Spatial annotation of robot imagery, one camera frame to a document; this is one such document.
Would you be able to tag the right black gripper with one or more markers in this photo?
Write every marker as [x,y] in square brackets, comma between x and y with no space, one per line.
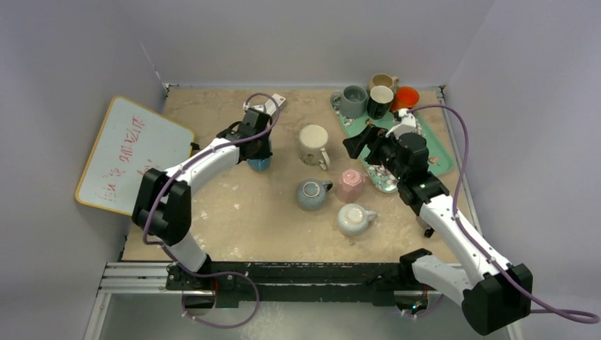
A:
[371,147]

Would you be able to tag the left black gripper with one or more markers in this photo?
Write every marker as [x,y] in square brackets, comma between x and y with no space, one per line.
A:
[265,152]

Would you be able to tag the blue mug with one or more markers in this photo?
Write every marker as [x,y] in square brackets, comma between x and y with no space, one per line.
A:
[259,165]

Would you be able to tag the grey mug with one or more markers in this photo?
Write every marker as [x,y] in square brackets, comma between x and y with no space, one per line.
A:
[351,102]

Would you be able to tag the cream white mug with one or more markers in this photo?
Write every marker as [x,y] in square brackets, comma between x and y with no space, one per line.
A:
[312,142]

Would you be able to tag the orange mug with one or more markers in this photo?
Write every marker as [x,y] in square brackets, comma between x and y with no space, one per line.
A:
[405,97]

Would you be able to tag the tan brown round mug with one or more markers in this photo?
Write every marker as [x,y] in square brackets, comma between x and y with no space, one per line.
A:
[383,80]

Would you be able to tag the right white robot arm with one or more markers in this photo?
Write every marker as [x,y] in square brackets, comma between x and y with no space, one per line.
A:
[486,287]

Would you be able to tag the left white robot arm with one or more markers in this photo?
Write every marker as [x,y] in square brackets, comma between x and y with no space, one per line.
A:
[163,204]

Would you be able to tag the pink faceted mug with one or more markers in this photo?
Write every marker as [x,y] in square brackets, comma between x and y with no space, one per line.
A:
[350,185]

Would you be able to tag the blue-grey round mug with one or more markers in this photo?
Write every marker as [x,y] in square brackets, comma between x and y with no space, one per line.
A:
[311,194]

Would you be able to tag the pale speckled mug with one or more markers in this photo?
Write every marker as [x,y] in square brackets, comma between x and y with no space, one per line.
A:
[353,219]

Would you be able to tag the white red small box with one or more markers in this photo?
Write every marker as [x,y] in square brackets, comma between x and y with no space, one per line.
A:
[279,99]

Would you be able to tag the whiteboard with red writing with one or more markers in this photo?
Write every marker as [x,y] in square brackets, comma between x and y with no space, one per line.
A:
[132,140]

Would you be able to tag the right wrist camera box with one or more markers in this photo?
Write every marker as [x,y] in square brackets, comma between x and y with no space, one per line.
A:
[406,124]

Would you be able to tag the mauve mug with black handle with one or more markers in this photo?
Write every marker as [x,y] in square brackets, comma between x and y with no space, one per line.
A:
[428,232]

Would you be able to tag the black base frame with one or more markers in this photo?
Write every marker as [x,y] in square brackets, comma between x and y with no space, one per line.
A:
[380,284]

